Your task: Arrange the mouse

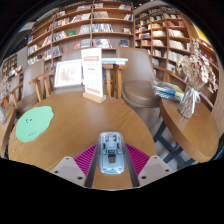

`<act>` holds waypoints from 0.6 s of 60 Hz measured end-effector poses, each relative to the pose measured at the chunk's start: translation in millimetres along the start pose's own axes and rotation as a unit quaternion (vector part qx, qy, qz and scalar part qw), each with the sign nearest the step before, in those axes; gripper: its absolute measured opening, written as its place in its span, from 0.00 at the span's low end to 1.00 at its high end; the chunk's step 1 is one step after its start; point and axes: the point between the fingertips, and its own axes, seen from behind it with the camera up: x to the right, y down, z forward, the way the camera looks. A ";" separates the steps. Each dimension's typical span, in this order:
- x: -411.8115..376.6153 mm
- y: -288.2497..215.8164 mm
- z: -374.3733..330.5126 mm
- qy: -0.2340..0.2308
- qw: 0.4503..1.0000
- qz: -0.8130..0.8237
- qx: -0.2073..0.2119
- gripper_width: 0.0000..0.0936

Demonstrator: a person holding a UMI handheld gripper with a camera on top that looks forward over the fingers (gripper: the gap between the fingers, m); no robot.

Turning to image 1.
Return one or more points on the white sign on wooden base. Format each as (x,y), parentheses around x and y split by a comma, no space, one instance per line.
(92,71)

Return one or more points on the light blue book stack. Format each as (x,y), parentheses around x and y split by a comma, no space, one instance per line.
(115,61)

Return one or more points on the glass vase with pale flowers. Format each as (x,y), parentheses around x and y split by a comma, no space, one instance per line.
(188,103)

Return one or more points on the transparent computer mouse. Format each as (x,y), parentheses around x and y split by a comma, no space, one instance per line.
(111,156)

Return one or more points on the brown armchair with wooden arms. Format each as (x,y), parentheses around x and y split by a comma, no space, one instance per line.
(31,100)
(71,55)
(140,90)

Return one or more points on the glass vase with pink flowers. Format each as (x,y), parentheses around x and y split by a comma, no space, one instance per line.
(4,87)

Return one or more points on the stack of colourful books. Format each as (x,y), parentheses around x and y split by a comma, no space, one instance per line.
(168,90)

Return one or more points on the tall wooden bookshelf with poster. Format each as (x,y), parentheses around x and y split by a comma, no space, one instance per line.
(173,36)

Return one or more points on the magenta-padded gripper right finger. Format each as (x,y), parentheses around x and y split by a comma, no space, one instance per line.
(138,160)

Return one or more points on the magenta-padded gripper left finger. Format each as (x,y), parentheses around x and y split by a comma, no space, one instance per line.
(83,160)

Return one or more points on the green blob-shaped mouse pad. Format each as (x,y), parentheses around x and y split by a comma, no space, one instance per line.
(35,123)

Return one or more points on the small distant bookshelf unit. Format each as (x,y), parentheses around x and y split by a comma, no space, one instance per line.
(11,68)

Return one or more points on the white framed picture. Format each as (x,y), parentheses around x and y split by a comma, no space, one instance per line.
(68,73)

